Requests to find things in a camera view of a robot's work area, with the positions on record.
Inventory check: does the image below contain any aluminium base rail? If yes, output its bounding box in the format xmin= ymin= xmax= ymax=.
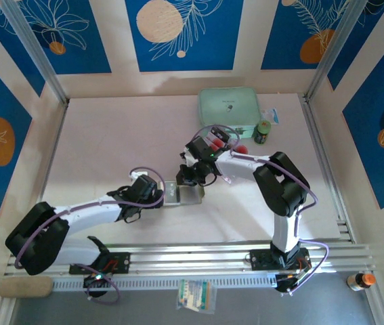
xmin=4 ymin=241 xmax=377 ymax=276

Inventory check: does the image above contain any brown bottle orange cap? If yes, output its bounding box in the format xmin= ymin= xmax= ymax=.
xmin=346 ymin=273 xmax=377 ymax=292

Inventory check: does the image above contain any dark jar green lid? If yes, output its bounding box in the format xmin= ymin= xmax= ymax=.
xmin=253 ymin=119 xmax=273 ymax=146

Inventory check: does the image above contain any aluminium frame post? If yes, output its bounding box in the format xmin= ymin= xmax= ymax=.
xmin=0 ymin=0 xmax=70 ymax=105
xmin=303 ymin=0 xmax=372 ymax=100

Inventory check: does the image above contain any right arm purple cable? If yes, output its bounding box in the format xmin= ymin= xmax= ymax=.
xmin=190 ymin=124 xmax=330 ymax=295

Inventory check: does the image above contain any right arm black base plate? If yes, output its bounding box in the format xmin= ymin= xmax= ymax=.
xmin=249 ymin=248 xmax=312 ymax=272

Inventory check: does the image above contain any beige foam block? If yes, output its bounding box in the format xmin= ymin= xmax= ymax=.
xmin=0 ymin=276 xmax=54 ymax=299

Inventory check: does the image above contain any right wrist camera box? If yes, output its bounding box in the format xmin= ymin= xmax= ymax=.
xmin=179 ymin=137 xmax=212 ymax=164

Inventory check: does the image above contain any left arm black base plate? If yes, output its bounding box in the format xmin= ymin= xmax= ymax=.
xmin=68 ymin=251 xmax=132 ymax=276

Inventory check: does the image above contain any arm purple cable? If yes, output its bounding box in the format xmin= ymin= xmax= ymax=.
xmin=190 ymin=124 xmax=330 ymax=295
xmin=14 ymin=166 xmax=165 ymax=304

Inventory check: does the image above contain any small blue white packet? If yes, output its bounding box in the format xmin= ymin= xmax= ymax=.
xmin=261 ymin=107 xmax=281 ymax=126

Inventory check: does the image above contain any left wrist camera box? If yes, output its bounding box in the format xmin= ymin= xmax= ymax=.
xmin=129 ymin=171 xmax=159 ymax=201

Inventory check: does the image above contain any aluminium side rail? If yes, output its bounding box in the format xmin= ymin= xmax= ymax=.
xmin=300 ymin=95 xmax=357 ymax=243
xmin=34 ymin=100 xmax=70 ymax=217

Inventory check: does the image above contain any clear bag of packets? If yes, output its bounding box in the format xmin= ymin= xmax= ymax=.
xmin=177 ymin=279 xmax=218 ymax=311

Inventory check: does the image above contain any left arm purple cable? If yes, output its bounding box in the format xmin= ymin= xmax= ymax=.
xmin=14 ymin=166 xmax=165 ymax=304

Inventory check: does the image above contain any black vip card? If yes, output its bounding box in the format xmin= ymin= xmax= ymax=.
xmin=163 ymin=181 xmax=182 ymax=204
xmin=211 ymin=125 xmax=232 ymax=142

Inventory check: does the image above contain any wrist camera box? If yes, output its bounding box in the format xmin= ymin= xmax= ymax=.
xmin=129 ymin=171 xmax=159 ymax=201
xmin=179 ymin=137 xmax=212 ymax=164

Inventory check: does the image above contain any mint green zip pouch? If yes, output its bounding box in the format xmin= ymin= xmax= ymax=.
xmin=197 ymin=87 xmax=262 ymax=141

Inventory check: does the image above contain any slotted grey cable duct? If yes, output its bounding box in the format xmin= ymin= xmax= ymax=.
xmin=51 ymin=273 xmax=278 ymax=291

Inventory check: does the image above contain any green card holder wallet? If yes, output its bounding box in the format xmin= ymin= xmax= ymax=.
xmin=159 ymin=180 xmax=205 ymax=207

